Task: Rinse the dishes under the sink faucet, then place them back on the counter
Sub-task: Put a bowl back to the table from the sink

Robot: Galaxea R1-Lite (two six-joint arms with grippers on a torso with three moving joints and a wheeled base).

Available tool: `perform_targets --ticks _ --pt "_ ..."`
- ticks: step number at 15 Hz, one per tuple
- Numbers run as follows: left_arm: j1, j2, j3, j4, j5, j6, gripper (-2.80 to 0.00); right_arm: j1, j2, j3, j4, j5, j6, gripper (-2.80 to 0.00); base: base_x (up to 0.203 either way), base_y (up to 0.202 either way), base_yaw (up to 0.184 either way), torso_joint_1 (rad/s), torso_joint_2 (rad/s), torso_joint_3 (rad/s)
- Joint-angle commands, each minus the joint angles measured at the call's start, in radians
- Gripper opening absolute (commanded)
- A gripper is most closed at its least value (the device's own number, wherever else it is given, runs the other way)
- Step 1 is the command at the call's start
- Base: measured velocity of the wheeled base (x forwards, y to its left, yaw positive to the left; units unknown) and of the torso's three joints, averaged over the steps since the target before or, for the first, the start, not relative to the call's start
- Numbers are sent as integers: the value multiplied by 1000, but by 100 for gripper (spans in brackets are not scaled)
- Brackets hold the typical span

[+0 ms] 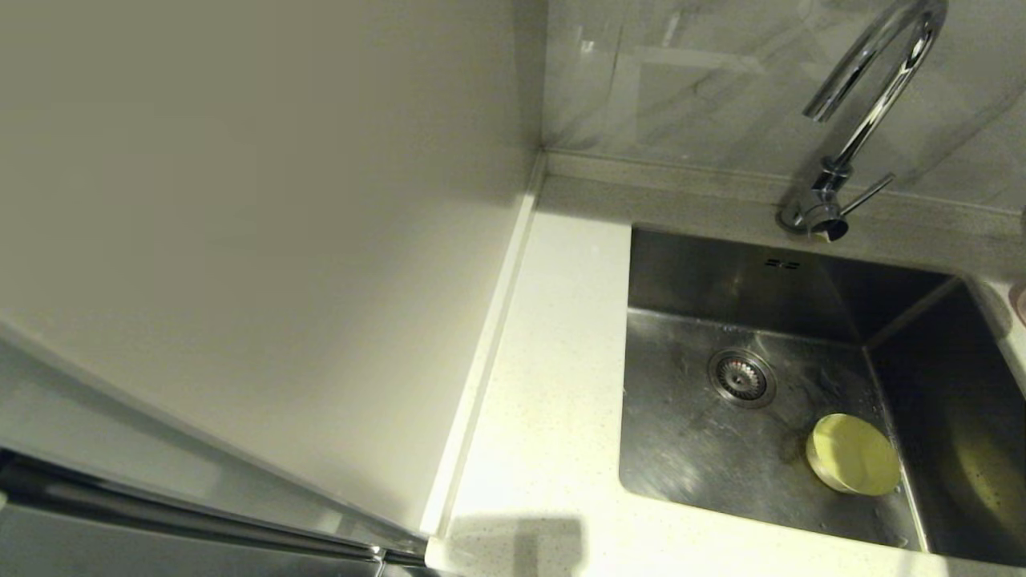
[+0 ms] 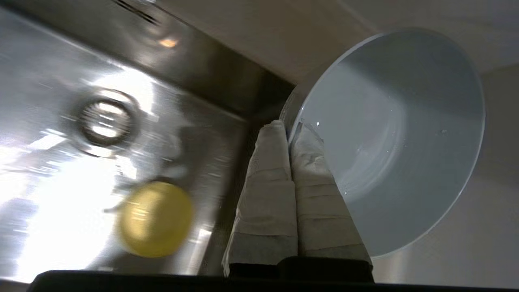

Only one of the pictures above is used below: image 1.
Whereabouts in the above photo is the chrome faucet lever handle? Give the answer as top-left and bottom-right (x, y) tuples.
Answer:
(842, 173), (895, 217)

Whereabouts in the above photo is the yellow plastic bowl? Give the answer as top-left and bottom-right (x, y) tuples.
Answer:
(806, 413), (903, 497)

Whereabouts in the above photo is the stainless steel sink basin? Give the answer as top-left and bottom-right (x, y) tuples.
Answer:
(617, 224), (1026, 568)

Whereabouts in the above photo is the round metal drain strainer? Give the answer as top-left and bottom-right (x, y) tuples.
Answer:
(708, 348), (778, 410)

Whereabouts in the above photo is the white tall cabinet side panel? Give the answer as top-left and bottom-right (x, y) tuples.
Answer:
(0, 0), (547, 536)

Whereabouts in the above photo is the chrome gooseneck faucet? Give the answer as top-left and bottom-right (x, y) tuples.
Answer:
(778, 0), (951, 244)

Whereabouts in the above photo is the dark metal door trim bar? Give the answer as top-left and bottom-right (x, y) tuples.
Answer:
(0, 453), (430, 568)

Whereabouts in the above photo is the grey appliance door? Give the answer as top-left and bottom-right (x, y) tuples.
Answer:
(0, 325), (430, 558)

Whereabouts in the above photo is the glossy grey door panel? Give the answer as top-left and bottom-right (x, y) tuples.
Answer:
(0, 509), (378, 577)

